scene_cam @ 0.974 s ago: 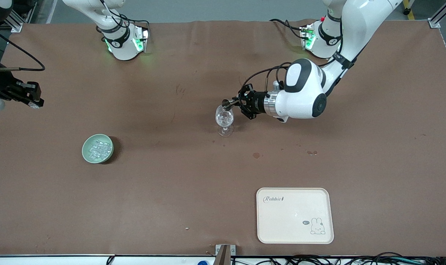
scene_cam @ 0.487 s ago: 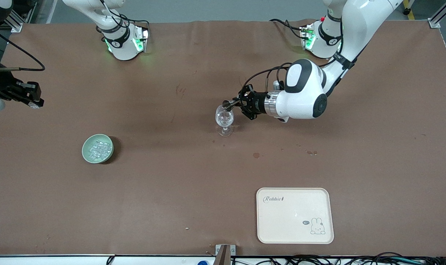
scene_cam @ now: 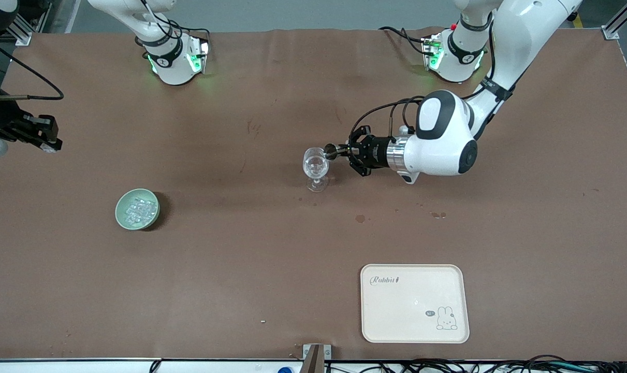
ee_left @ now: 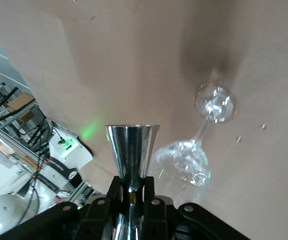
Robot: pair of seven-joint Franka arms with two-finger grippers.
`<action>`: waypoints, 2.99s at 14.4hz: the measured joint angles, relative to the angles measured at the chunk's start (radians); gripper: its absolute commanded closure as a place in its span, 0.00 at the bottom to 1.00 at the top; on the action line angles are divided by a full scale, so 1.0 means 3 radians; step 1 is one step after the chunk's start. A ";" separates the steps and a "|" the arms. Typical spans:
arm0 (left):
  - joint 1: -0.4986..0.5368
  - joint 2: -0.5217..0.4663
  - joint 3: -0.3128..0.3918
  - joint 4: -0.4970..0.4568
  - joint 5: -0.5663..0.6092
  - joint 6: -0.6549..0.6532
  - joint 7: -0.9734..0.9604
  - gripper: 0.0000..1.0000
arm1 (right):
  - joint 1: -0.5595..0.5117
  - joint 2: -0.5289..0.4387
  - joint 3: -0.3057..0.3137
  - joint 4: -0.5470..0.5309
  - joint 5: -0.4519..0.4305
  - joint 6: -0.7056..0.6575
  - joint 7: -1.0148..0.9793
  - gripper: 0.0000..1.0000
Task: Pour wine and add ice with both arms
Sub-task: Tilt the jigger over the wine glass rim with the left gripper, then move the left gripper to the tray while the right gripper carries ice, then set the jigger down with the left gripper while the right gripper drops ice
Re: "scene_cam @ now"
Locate steel double jigger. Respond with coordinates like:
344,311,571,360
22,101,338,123
324,143,351,161

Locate clear wine glass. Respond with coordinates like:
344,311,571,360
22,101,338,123
303,147,330,193

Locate clear ice cube heap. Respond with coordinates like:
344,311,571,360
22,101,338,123
124,196,153,224

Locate pale green ceramic bowl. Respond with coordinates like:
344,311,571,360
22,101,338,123
115,188,161,231

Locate brown table cover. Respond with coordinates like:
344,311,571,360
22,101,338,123
0,27,627,362

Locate cream rabbit print tray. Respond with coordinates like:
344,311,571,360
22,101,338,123
360,264,470,344

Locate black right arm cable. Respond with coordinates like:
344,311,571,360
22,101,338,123
0,32,65,101

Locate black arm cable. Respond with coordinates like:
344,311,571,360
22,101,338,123
351,21,516,151
0,32,65,101

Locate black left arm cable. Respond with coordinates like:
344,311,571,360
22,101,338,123
351,21,516,151

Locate aluminium frame profile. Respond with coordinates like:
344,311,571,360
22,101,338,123
3,0,52,46
602,0,627,41

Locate black left base cable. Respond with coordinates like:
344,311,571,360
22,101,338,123
380,26,429,55

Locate black base cable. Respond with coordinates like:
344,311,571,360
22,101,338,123
380,26,429,55
135,0,211,45

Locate black right base cable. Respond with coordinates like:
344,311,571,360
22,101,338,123
135,0,211,45

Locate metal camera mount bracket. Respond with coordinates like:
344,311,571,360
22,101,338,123
302,343,332,373

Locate black cable bundle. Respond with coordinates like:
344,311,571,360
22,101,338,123
326,355,627,373

